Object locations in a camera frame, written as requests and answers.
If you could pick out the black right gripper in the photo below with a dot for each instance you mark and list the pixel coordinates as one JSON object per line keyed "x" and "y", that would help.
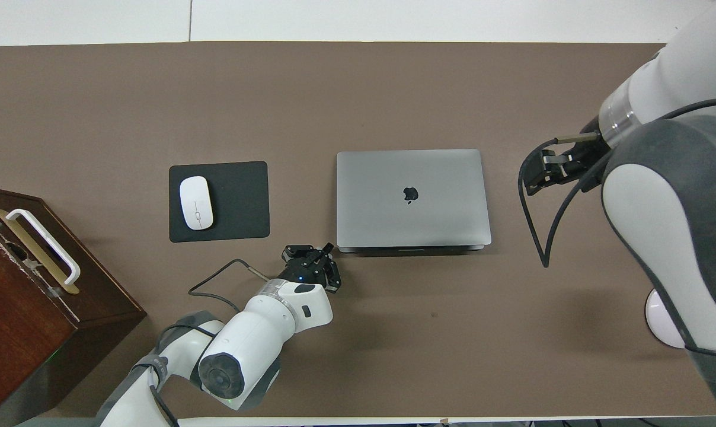
{"x": 589, "y": 154}

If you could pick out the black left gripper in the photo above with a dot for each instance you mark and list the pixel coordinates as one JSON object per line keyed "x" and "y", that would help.
{"x": 303, "y": 271}

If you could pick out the silver laptop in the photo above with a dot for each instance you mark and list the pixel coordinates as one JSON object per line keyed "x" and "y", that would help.
{"x": 411, "y": 219}

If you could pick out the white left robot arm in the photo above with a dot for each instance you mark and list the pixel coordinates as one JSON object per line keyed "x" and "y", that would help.
{"x": 245, "y": 344}

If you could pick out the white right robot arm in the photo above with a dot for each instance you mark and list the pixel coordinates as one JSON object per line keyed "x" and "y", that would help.
{"x": 660, "y": 225}

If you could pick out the black mouse pad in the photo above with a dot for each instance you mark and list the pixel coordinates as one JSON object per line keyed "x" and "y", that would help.
{"x": 239, "y": 201}

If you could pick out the white computer mouse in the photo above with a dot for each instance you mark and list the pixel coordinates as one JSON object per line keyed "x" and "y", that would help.
{"x": 196, "y": 203}

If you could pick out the brown table mat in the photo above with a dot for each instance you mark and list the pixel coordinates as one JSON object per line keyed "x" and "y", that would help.
{"x": 275, "y": 101}

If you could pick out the dark brown wooden box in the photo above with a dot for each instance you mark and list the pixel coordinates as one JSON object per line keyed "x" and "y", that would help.
{"x": 32, "y": 338}

